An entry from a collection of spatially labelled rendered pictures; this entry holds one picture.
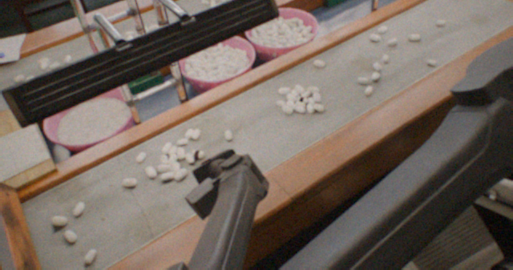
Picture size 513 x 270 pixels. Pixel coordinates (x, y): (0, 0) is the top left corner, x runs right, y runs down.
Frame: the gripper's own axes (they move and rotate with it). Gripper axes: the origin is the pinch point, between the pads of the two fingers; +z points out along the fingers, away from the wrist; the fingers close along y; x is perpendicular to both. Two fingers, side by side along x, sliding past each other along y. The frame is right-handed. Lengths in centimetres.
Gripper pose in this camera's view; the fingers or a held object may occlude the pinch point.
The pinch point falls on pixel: (207, 169)
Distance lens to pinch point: 96.6
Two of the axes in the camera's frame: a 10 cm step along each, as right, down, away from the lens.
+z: -4.0, 0.3, 9.1
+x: 4.1, 9.0, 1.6
